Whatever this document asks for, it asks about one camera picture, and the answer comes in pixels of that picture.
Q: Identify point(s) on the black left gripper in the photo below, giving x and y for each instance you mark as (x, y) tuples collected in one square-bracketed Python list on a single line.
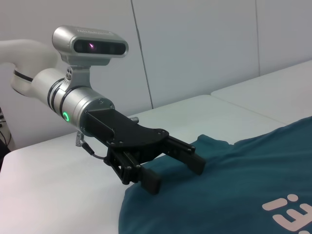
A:
[(126, 131)]

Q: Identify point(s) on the teal blue printed t-shirt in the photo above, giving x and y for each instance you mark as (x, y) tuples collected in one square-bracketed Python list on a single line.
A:
[(219, 182)]

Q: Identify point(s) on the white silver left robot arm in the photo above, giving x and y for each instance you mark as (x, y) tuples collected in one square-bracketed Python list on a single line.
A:
[(44, 83)]

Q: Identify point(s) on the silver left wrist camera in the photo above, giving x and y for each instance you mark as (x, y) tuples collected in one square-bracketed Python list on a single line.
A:
[(73, 41)]

